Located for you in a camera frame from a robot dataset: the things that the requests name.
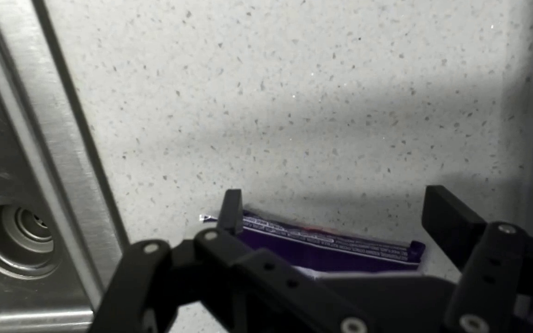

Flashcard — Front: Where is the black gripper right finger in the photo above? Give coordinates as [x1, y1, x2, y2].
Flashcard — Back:
[420, 183, 533, 333]

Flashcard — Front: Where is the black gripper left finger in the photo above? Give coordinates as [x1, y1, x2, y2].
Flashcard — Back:
[86, 186, 366, 333]

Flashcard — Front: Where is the purple snack packet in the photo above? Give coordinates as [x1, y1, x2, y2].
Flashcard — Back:
[197, 207, 427, 275]

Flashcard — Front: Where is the stainless steel sink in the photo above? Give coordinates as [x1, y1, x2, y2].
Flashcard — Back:
[0, 0, 131, 333]

